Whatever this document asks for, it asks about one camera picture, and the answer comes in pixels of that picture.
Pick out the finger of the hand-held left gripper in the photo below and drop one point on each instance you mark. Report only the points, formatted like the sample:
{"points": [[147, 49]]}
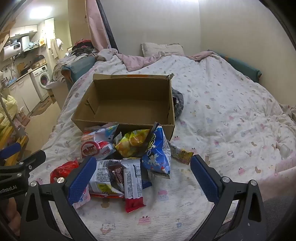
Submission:
{"points": [[34, 160], [10, 149]]}

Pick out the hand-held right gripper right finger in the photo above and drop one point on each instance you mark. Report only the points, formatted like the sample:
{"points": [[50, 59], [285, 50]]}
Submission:
{"points": [[205, 179]]}

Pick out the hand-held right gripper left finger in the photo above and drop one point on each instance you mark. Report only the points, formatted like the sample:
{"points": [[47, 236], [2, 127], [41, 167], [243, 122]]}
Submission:
{"points": [[81, 179]]}

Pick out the red snack packet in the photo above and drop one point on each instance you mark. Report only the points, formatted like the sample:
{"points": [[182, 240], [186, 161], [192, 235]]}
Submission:
{"points": [[61, 170]]}

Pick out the pink cartoon snack packet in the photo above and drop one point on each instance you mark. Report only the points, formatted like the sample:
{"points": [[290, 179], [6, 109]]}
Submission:
{"points": [[81, 201]]}

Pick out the white yellow-label snack packet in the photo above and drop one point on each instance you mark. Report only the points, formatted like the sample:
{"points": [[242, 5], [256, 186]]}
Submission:
{"points": [[103, 178]]}

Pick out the small colourful candy packet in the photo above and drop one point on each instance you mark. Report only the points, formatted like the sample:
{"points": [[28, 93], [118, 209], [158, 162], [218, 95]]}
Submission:
{"points": [[182, 156]]}

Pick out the brown chocolate packet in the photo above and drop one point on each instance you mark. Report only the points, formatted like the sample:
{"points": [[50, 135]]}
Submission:
{"points": [[118, 173]]}

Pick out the white and red bar packet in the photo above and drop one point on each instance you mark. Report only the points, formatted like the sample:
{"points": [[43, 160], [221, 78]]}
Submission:
{"points": [[133, 185]]}

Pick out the yellow snack packet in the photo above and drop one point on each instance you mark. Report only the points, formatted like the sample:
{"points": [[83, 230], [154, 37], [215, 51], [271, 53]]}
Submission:
{"points": [[131, 143]]}

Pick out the brown cardboard box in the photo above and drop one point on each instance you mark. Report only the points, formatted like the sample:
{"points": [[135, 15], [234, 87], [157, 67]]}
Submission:
{"points": [[129, 104]]}

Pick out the person's left hand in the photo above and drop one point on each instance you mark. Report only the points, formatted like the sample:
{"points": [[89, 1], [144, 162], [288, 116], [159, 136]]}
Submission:
{"points": [[15, 214]]}

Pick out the white metal stand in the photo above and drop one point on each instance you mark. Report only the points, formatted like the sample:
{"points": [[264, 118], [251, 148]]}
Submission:
{"points": [[9, 118]]}

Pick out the yellow duvet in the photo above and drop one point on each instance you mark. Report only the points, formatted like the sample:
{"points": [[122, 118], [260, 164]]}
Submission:
{"points": [[7, 106]]}

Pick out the patterned floor mat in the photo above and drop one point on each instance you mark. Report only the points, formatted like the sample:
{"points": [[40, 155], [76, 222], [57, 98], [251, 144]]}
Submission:
{"points": [[42, 105]]}

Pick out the white kitchen base cabinet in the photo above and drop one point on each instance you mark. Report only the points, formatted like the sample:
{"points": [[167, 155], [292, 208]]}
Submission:
{"points": [[25, 92]]}

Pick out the printed white bedspread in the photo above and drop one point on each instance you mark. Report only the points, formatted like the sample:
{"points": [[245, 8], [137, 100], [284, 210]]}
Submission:
{"points": [[231, 115]]}

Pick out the white washing machine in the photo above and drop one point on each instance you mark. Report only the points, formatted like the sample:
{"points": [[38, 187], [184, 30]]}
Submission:
{"points": [[40, 81]]}

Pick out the white bedside cabinet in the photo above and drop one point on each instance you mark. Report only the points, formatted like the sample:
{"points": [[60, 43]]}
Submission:
{"points": [[52, 87]]}

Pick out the grey striped cloth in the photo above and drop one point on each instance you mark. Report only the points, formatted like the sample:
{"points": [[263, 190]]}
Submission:
{"points": [[178, 102]]}

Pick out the white water heater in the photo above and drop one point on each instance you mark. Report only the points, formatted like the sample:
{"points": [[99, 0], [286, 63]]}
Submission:
{"points": [[12, 51]]}

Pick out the teal bed-end cushion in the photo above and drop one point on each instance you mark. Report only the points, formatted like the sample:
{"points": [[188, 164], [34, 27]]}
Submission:
{"points": [[81, 67]]}

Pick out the hanging white towel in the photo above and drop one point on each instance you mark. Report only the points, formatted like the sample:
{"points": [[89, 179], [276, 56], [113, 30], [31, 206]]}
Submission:
{"points": [[55, 47]]}

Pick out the teal headboard cushion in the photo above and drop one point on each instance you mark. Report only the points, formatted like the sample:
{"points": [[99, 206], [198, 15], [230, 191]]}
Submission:
{"points": [[242, 67]]}

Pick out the pile of clothes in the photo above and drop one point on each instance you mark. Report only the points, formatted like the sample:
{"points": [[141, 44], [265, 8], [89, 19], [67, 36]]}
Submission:
{"points": [[83, 48]]}

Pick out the pink blanket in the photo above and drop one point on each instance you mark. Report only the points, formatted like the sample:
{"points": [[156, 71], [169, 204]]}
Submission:
{"points": [[138, 60]]}

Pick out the patterned pillow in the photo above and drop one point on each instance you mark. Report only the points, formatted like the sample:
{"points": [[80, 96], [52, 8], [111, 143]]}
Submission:
{"points": [[161, 48]]}

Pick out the pink curtain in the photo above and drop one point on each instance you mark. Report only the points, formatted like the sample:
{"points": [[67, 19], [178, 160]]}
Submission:
{"points": [[96, 25]]}

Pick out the dark curtain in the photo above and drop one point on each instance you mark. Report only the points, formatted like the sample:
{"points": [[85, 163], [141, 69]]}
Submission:
{"points": [[107, 25]]}

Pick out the wooden shelf frame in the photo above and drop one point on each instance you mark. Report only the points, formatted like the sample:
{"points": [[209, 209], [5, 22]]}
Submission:
{"points": [[13, 139]]}

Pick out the white wall cabinet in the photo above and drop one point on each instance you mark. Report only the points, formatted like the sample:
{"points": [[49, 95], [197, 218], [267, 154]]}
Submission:
{"points": [[23, 30]]}

